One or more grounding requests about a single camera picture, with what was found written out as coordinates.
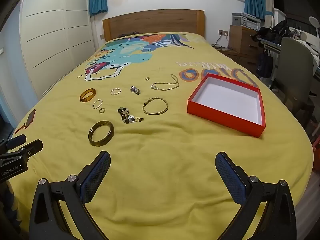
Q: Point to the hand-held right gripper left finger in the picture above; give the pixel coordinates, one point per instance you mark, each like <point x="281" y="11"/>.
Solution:
<point x="96" y="177"/>

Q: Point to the wooden dresser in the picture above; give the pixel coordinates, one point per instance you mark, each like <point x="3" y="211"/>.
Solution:
<point x="241" y="38"/>

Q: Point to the black bag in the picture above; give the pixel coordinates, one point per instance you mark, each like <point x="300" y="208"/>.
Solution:
<point x="275" y="31"/>

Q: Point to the thin gold bangle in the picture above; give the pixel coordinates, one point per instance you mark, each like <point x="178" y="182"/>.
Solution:
<point x="143" y="108"/>

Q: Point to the grey-green chair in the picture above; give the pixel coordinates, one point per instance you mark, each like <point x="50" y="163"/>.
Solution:
<point x="295" y="62"/>

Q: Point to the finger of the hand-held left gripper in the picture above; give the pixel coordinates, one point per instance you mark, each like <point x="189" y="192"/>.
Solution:
<point x="32" y="148"/>
<point x="16" y="141"/>

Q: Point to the white desk lamp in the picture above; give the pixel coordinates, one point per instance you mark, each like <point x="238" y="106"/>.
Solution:
<point x="313" y="21"/>

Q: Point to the amber bangle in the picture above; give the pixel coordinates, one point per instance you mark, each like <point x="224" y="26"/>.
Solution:
<point x="83" y="99"/>

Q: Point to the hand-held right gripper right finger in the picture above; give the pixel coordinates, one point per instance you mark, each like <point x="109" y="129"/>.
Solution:
<point x="230" y="177"/>

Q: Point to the white printer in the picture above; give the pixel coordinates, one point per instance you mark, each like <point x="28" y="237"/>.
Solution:
<point x="246" y="20"/>

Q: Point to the white cloth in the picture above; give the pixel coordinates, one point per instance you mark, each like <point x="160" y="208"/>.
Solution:
<point x="313" y="47"/>

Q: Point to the white wardrobe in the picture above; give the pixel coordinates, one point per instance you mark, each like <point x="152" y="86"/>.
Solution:
<point x="50" y="30"/>

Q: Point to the yellow printed blanket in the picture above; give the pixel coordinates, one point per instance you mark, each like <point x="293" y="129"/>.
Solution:
<point x="162" y="160"/>

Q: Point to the red cardboard box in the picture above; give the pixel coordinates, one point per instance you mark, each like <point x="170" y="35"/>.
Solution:
<point x="225" y="97"/>

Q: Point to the dark blue hanging bag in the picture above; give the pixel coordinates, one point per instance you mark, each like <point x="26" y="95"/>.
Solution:
<point x="265" y="65"/>

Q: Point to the silver charm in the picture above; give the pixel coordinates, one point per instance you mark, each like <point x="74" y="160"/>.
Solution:
<point x="134" y="90"/>

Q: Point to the grey desk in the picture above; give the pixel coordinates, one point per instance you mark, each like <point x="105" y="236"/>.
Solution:
<point x="270" y="43"/>

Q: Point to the wooden headboard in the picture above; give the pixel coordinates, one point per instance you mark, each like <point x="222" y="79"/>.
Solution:
<point x="155" y="22"/>

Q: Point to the wall outlet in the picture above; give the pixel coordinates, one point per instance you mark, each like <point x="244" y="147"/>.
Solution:
<point x="223" y="32"/>

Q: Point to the red flat object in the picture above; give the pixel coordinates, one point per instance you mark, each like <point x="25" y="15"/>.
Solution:
<point x="30" y="117"/>

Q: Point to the olive green bangle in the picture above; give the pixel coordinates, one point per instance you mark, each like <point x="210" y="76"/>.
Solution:
<point x="98" y="143"/>

